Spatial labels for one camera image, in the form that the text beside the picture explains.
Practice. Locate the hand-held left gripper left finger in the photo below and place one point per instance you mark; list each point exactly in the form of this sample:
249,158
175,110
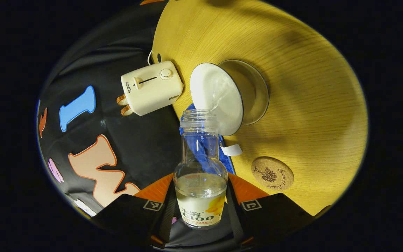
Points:
128,217

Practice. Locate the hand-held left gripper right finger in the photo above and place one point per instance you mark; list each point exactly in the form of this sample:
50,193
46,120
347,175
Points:
278,217

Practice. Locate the round cork coaster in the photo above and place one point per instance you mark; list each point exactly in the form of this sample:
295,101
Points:
272,173

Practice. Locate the clear water bottle yellow label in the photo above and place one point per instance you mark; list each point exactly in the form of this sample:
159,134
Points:
200,196

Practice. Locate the cream teacup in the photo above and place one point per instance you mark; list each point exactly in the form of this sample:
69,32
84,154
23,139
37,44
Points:
215,98

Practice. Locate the blue towel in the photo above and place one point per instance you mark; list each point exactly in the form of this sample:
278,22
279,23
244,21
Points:
227,162

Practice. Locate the black backdrop cloth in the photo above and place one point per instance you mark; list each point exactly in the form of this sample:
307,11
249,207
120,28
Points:
145,140

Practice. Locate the cream toaster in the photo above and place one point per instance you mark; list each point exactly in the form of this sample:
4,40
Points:
152,89

